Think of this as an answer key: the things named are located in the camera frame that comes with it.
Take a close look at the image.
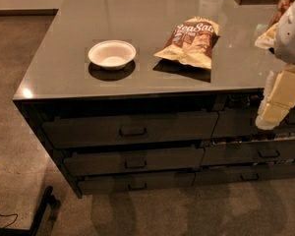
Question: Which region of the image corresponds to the white paper bowl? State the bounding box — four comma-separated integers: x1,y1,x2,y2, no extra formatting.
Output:
88,40,137,70

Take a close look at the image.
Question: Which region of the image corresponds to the black cable on floor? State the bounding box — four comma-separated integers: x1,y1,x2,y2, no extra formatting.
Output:
0,207,20,230

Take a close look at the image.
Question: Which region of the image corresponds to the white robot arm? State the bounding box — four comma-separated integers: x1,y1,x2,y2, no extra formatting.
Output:
255,1,295,130

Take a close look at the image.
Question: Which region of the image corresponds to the sea salt chip bag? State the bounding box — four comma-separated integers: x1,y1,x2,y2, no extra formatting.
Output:
155,17,219,70

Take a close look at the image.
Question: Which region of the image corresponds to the dark counter cabinet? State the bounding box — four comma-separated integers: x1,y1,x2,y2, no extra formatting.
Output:
14,0,295,196

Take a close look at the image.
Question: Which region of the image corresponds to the glass jar of nuts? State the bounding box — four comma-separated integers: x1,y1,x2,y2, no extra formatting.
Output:
268,0,295,28

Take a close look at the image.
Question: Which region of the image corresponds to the dark drawer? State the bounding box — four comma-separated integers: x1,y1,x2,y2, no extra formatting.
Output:
42,111,217,148
202,140,295,166
211,107,295,138
78,171,195,195
63,147,205,176
194,164,295,186

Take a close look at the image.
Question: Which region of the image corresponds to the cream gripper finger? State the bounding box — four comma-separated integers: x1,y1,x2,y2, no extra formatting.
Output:
255,24,277,49
255,65,295,130

